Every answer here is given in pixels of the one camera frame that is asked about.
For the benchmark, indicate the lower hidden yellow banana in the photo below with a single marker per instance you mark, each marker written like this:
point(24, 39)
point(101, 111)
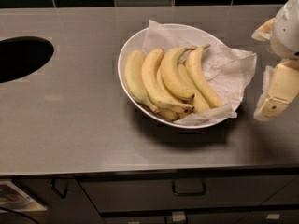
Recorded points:
point(198, 102)

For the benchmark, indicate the grey drawer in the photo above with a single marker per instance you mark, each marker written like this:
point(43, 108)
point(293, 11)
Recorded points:
point(149, 195)
point(256, 217)

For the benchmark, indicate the white oval bowl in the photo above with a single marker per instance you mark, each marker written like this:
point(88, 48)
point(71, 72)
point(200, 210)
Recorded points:
point(130, 47)

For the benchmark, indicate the under yellow banana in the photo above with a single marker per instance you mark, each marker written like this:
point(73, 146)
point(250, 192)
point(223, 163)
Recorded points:
point(175, 112)

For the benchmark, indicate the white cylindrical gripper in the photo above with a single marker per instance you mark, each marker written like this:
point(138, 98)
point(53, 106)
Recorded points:
point(287, 32)

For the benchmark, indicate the black drawer handle centre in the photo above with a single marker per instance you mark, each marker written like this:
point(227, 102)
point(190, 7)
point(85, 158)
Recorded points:
point(184, 188)

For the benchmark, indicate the open drawer with papers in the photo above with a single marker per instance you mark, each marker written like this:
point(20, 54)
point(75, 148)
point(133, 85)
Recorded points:
point(14, 198)

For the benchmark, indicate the lower grey drawer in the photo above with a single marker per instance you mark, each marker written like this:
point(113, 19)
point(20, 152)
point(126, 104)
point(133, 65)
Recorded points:
point(256, 217)

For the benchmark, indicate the grey drawer front centre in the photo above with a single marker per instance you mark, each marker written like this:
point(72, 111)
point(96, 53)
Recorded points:
point(149, 195)

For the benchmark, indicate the black round sink hole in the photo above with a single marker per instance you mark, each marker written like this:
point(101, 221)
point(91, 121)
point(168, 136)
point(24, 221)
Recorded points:
point(22, 56)

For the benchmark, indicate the white crumpled paper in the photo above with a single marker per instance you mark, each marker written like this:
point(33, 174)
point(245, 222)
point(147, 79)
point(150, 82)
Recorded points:
point(229, 71)

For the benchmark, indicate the black cabinet handle left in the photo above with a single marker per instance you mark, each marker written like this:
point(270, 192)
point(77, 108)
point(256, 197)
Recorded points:
point(59, 187)

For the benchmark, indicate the grey cabinet door left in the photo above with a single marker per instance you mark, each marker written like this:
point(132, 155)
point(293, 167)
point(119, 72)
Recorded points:
point(76, 208)

